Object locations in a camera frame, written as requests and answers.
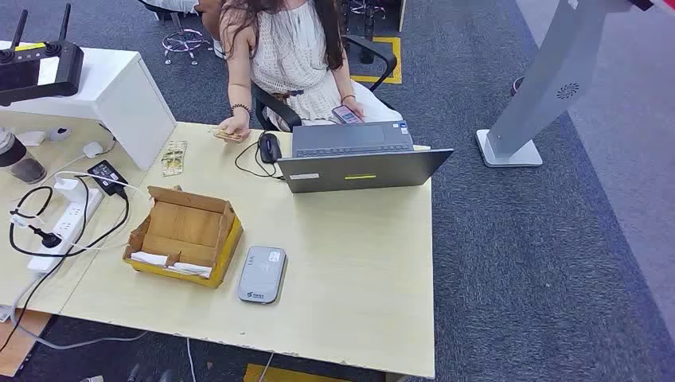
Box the person's right hand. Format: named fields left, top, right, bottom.
left=217, top=111, right=252, bottom=143

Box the person's left hand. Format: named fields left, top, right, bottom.
left=341, top=98, right=366, bottom=121

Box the smartphone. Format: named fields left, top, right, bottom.
left=332, top=105, right=365, bottom=126

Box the room key card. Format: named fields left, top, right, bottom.
left=171, top=262, right=213, bottom=279
left=131, top=251, right=170, bottom=267

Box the person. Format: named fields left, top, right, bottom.
left=138, top=0, right=228, bottom=60
left=213, top=0, right=404, bottom=143

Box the grey card reader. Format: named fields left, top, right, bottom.
left=237, top=244, right=288, bottom=306

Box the black computer mouse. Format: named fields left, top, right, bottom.
left=258, top=131, right=283, bottom=165

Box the black office chair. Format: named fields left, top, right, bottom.
left=252, top=33, right=399, bottom=133

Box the yellow floor tape marking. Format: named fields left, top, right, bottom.
left=350, top=35, right=403, bottom=85
left=243, top=364, right=370, bottom=382

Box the grey laptop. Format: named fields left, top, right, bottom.
left=276, top=119, right=455, bottom=194

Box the yellow patterned paper packet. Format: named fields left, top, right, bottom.
left=160, top=140, right=188, bottom=177

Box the chrome stool base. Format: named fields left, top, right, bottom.
left=160, top=11, right=213, bottom=67

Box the white cabinet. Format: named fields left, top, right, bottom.
left=0, top=41, right=178, bottom=171

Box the open cardboard box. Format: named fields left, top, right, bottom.
left=122, top=184, right=244, bottom=290

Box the black power adapter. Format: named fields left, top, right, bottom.
left=87, top=159, right=129, bottom=197

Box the white charger plug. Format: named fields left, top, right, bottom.
left=53, top=177, right=80, bottom=204

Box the black controller with antennas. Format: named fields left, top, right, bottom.
left=0, top=4, right=85, bottom=107

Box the white power strip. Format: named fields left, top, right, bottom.
left=26, top=187, right=103, bottom=275

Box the white flat small device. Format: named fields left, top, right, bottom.
left=15, top=131, right=48, bottom=147

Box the black power plug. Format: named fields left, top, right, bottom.
left=29, top=225, right=63, bottom=250

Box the brown board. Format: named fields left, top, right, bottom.
left=0, top=309, right=54, bottom=378

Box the black mouse cable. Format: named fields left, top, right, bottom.
left=234, top=139, right=286, bottom=181

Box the black adapter cable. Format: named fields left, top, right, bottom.
left=7, top=184, right=132, bottom=259

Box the thin white cable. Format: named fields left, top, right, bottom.
left=53, top=170, right=154, bottom=252

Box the long black cable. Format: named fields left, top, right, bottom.
left=0, top=175, right=91, bottom=354

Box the white hanging cable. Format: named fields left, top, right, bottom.
left=257, top=352, right=275, bottom=382
left=185, top=337, right=197, bottom=382

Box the thick grey cable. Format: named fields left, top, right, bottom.
left=7, top=271, right=150, bottom=352

